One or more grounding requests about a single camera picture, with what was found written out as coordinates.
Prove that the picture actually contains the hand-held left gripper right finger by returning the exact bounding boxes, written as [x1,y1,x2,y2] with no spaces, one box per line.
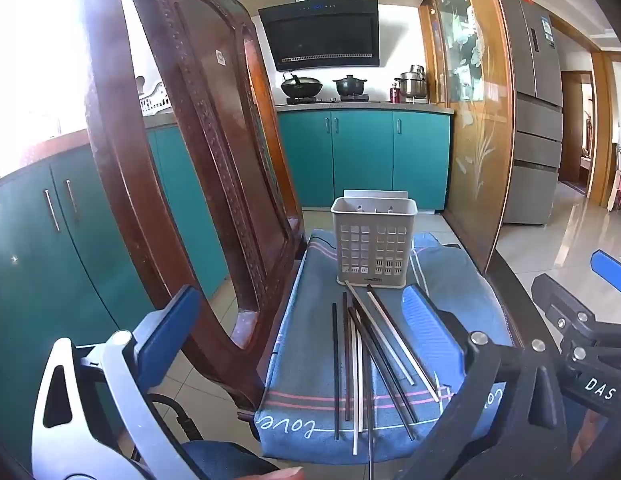
[401,284,587,480]

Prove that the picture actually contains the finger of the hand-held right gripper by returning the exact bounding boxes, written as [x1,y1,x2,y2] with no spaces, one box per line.
[531,273,612,348]
[589,249,621,306]

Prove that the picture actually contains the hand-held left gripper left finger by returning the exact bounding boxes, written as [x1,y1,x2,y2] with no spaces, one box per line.
[32,285,202,480]

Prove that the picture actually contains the white chopstick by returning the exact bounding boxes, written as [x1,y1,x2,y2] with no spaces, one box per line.
[349,309,361,457]
[365,284,441,404]
[345,280,416,387]

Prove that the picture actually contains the grey plastic utensil basket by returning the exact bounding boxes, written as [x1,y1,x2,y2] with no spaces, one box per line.
[331,189,418,289]

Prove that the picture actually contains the person's left hand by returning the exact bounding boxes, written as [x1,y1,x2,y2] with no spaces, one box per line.
[210,466,306,480]

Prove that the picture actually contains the blue striped cloth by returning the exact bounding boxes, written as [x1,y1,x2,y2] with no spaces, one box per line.
[254,228,517,464]

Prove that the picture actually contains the person's blue jeans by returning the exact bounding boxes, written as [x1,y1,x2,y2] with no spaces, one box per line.
[179,439,284,480]

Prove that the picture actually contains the wooden doorway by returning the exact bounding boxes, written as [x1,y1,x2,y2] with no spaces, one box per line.
[559,69,599,197]

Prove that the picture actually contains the grey refrigerator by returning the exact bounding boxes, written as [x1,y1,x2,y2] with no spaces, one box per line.
[499,0,564,226]

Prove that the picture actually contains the teal base cabinets with stove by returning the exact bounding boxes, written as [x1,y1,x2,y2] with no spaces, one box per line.
[274,108,452,211]

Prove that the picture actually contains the wood framed glass sliding door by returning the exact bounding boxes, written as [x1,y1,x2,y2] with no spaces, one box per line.
[423,0,517,275]

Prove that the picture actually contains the carved wooden chair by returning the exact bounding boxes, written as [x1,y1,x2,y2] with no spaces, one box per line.
[82,0,312,413]

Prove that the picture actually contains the white plastic counter basket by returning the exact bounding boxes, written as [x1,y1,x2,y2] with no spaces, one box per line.
[139,84,172,114]

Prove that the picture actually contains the steel stock pot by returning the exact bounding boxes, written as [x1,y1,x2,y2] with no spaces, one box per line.
[394,64,429,99]

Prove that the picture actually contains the gas stove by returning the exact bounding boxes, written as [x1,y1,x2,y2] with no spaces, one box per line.
[285,94,370,106]

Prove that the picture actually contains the black cooking pot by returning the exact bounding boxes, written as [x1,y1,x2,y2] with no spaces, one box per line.
[333,74,368,97]

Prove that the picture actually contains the black wok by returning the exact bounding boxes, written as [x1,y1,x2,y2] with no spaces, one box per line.
[280,73,324,100]

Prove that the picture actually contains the black range hood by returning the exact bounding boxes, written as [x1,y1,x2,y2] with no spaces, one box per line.
[257,0,382,73]

